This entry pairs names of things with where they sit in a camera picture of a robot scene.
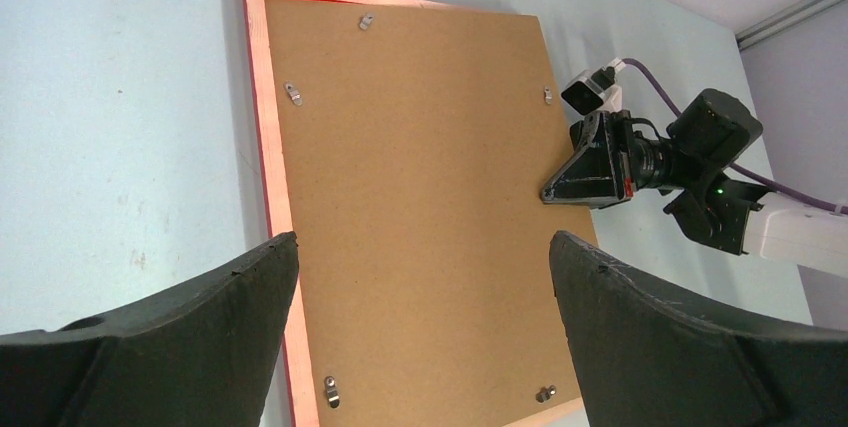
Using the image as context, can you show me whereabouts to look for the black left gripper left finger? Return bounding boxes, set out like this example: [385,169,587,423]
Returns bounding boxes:
[1,232,299,426]

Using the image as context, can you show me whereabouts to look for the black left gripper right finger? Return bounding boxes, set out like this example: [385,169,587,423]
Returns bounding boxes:
[549,231,847,426]

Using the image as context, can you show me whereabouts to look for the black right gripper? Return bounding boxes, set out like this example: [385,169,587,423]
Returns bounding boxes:
[540,88,770,255]

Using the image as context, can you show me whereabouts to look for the brown backing board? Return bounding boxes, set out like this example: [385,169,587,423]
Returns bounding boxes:
[263,0,601,427]

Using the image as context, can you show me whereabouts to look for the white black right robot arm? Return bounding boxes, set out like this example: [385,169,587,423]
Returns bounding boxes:
[540,85,847,276]

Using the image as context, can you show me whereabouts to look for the small metal turn clip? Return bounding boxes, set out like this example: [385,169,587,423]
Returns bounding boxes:
[284,82,304,106]

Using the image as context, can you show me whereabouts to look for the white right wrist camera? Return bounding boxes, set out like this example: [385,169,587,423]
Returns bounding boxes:
[560,58,627,116]

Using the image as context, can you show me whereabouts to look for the aluminium corner post right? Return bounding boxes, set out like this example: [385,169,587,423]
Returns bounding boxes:
[735,0,847,52]

